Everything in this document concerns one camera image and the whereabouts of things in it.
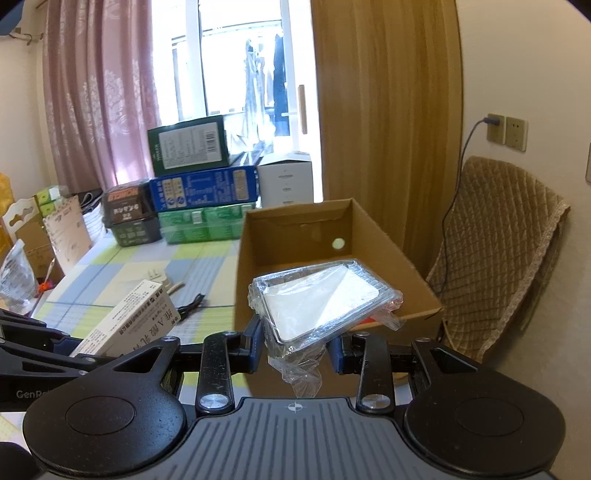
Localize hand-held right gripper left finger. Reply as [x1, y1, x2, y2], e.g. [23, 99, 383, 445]
[76, 316, 265, 416]

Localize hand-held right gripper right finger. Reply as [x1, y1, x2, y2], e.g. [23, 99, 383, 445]
[330, 335, 490, 415]

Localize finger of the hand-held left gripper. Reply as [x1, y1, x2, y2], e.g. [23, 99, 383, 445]
[0, 344, 118, 371]
[0, 308, 70, 346]

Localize clear plastic tray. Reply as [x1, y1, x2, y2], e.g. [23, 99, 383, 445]
[248, 258, 402, 398]

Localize white green medicine box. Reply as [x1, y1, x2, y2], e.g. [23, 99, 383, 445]
[69, 279, 175, 358]

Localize brown cardboard box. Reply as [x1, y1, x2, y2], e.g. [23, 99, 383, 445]
[235, 198, 443, 333]

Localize clear plastic bag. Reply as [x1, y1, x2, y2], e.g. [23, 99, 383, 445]
[0, 239, 38, 317]

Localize brown printed carton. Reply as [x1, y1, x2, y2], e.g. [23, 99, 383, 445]
[16, 222, 65, 284]

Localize brown cardboard packaging pieces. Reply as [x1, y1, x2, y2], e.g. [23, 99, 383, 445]
[43, 195, 93, 271]

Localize white carved chair back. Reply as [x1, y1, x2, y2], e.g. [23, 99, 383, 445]
[0, 196, 42, 241]

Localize green shrink-wrapped carton pack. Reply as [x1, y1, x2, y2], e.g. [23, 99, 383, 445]
[157, 202, 257, 244]

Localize yellow plastic bag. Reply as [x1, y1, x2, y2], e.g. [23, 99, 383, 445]
[0, 173, 10, 250]

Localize green tissue packs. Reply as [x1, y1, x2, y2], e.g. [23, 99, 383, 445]
[36, 185, 70, 217]

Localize dark instant food box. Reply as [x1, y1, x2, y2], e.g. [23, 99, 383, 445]
[102, 186, 162, 247]

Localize white carton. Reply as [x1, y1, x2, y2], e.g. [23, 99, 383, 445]
[256, 159, 312, 208]

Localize blue carton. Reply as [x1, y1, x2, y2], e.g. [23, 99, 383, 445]
[149, 165, 258, 213]

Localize quilted brown chair cover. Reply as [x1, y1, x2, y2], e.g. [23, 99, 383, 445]
[425, 156, 571, 363]

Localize dark green carton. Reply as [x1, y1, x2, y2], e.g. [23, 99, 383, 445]
[148, 115, 230, 177]

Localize wooden door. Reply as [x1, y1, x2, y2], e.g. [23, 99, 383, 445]
[310, 0, 464, 264]

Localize pink curtain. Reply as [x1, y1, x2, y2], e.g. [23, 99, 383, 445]
[34, 0, 162, 195]

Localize hanging clothes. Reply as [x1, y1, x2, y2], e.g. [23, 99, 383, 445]
[242, 32, 289, 139]

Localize glass balcony window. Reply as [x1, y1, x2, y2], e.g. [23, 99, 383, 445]
[150, 0, 324, 162]

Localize black cable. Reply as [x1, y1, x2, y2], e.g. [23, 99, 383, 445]
[177, 294, 207, 322]

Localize beige wall socket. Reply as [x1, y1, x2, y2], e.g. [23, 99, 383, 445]
[487, 113, 507, 144]
[505, 117, 527, 151]

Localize charger plug with cable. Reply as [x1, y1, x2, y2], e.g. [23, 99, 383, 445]
[441, 115, 502, 296]

